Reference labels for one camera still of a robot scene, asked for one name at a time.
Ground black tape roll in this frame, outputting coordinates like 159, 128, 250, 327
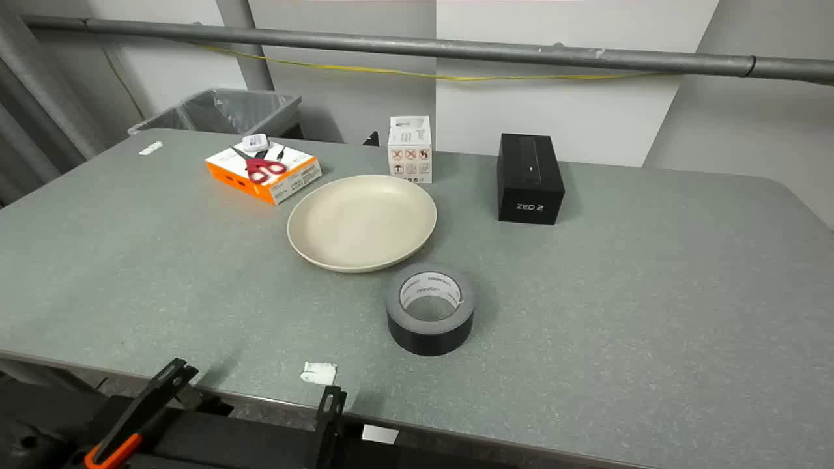
384, 264, 475, 358

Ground beige round plate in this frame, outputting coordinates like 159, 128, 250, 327
286, 174, 437, 275

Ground white tape label near edge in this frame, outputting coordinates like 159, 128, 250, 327
301, 363, 337, 386

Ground white tape label far corner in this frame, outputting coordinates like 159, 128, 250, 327
139, 142, 165, 158

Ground white printed carton box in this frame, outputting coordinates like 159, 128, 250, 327
388, 116, 434, 184

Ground black rectangular box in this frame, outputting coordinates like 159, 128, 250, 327
499, 133, 566, 225

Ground small white square device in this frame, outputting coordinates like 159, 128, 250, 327
238, 133, 272, 154

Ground orange white flat box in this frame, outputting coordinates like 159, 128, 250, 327
207, 142, 324, 206

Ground white sticker on board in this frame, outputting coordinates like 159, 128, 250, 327
363, 426, 398, 445

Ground grey plastic bin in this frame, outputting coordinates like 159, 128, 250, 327
131, 90, 301, 139

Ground black orange clamp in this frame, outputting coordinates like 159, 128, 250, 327
83, 358, 199, 469

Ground black perforated mounting board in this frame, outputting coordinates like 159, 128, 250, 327
0, 359, 487, 469

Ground grey horizontal metal pipe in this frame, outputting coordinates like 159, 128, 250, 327
24, 17, 834, 87

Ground red handled scissors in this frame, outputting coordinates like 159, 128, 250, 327
234, 150, 286, 186

